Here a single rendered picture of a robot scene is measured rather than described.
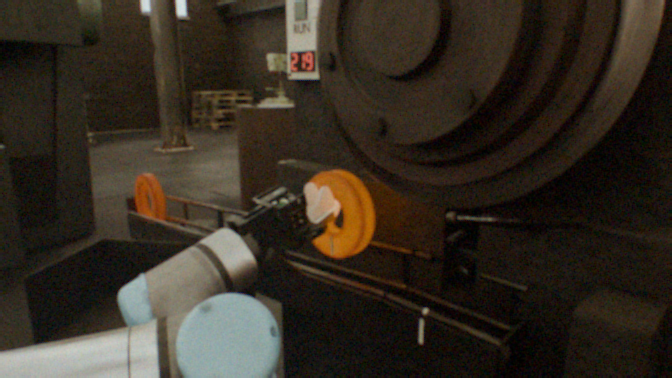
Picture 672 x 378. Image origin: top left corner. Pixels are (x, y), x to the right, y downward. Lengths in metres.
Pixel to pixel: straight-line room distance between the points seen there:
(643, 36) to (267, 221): 0.49
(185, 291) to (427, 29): 0.42
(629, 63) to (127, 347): 0.53
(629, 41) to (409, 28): 0.21
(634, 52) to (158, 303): 0.57
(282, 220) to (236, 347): 0.27
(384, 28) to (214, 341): 0.38
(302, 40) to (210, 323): 0.70
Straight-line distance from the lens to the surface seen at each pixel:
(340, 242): 0.75
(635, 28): 0.53
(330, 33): 0.62
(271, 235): 0.66
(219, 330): 0.42
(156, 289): 0.58
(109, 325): 0.98
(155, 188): 1.48
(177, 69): 7.59
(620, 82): 0.53
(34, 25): 3.03
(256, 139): 3.43
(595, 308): 0.59
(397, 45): 0.53
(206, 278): 0.59
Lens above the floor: 1.05
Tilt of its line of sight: 14 degrees down
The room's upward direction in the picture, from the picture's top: straight up
